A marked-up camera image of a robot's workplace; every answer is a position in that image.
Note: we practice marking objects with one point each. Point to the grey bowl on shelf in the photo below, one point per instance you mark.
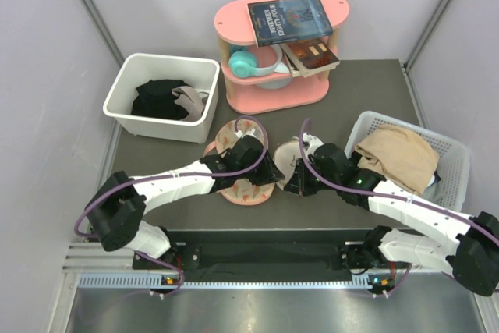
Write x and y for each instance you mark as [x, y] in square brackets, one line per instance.
[276, 84]

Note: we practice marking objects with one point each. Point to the dark orange book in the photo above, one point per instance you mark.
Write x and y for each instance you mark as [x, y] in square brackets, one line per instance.
[310, 57]

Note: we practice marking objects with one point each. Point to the blue Nineteen Eighty-Four book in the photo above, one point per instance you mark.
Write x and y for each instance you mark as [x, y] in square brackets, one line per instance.
[285, 21]

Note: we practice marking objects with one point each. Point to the white plastic basket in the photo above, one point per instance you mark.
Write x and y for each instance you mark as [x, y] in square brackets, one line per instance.
[453, 166]

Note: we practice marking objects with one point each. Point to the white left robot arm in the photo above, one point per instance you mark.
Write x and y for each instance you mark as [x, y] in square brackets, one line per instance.
[116, 211]

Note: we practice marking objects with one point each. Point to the black garment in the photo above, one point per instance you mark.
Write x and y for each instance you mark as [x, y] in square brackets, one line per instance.
[155, 100]

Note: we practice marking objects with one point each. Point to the teal headphones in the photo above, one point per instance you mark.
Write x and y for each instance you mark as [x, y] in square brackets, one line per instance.
[244, 64]

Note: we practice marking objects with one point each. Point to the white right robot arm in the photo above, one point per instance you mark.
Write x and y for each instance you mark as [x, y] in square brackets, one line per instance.
[456, 244]

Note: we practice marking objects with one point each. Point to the white mesh laundry bag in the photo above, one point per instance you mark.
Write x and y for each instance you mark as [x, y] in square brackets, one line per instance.
[285, 157]

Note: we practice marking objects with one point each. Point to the floral mesh laundry bag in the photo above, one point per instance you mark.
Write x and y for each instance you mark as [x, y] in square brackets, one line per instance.
[243, 192]

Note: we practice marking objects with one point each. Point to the white plastic bin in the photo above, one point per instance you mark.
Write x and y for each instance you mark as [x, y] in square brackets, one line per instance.
[139, 68]

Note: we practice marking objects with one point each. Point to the pink wooden shelf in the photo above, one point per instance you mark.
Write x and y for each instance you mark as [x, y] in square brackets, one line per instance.
[233, 27]

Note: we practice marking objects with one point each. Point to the grey cloth in basket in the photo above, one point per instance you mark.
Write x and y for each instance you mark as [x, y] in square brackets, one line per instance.
[433, 192]

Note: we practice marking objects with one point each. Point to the beige cloth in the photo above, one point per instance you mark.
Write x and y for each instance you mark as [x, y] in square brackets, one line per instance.
[400, 155]

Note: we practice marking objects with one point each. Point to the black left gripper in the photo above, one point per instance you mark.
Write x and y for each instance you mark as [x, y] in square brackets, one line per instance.
[270, 173]

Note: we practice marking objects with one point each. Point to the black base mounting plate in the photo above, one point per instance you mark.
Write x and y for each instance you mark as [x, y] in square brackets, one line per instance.
[204, 256]

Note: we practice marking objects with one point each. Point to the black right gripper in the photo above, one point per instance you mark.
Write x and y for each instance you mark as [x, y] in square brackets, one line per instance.
[298, 183]

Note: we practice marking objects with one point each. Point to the beige bra in bin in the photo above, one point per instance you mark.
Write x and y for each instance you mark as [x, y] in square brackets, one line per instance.
[193, 101]

